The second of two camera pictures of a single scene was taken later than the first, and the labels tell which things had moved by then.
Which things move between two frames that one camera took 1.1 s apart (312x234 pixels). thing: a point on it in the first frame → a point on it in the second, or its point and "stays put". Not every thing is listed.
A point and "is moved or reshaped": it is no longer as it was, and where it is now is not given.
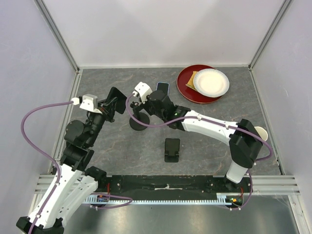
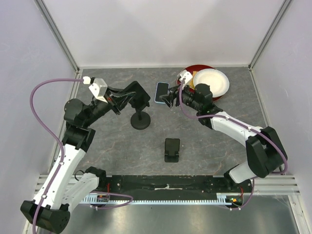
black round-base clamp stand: x=141 y=116 stays put
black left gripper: x=108 y=113 → x=121 y=102
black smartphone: x=117 y=100 is moved or reshaped
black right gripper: x=145 y=105 → x=168 y=98
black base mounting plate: x=176 y=186 stays put
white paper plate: x=211 y=83 stays put
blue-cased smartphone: x=164 y=87 stays put
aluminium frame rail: x=263 y=185 stays put
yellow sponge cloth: x=190 y=82 stays put
